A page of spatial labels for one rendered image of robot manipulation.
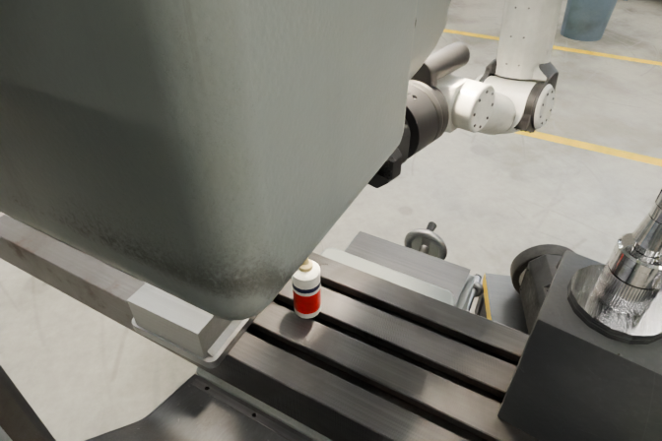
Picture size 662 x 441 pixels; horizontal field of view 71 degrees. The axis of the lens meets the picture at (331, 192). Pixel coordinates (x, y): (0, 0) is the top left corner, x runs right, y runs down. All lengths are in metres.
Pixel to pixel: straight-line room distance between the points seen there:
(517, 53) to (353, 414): 0.63
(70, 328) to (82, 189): 1.94
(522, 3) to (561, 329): 0.55
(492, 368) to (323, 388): 0.22
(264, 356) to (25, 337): 1.62
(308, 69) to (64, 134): 0.09
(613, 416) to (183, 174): 0.50
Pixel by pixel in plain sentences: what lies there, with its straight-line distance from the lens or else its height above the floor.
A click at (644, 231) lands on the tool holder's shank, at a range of 0.48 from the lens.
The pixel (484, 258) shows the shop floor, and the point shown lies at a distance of 2.26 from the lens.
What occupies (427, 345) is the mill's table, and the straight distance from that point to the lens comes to 0.69.
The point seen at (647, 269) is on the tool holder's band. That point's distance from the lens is 0.49.
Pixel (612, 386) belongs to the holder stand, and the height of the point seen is 1.10.
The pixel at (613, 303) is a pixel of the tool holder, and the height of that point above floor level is 1.17.
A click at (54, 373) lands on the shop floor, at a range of 2.04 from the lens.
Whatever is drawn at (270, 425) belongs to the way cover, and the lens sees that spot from 0.70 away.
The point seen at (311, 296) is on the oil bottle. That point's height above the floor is 1.01.
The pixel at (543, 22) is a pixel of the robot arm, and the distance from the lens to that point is 0.88.
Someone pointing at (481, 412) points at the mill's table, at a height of 0.96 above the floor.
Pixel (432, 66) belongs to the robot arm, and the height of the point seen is 1.30.
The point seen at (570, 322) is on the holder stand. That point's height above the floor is 1.15.
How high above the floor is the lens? 1.51
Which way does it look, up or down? 37 degrees down
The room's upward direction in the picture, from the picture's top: straight up
